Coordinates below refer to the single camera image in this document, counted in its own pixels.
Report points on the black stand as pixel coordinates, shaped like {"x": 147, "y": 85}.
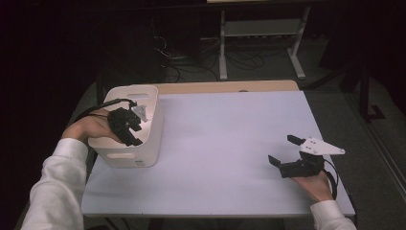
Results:
{"x": 365, "y": 96}

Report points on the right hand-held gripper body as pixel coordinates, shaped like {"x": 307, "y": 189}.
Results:
{"x": 306, "y": 166}

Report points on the person's left hand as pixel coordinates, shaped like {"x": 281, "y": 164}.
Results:
{"x": 89, "y": 126}

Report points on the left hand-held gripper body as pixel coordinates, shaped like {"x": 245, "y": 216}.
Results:
{"x": 121, "y": 123}

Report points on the person's right hand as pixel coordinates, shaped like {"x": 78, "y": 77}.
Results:
{"x": 316, "y": 187}

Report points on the white metal table frame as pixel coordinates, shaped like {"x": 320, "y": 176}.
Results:
{"x": 261, "y": 28}

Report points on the white plastic bin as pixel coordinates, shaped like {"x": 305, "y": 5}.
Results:
{"x": 150, "y": 134}

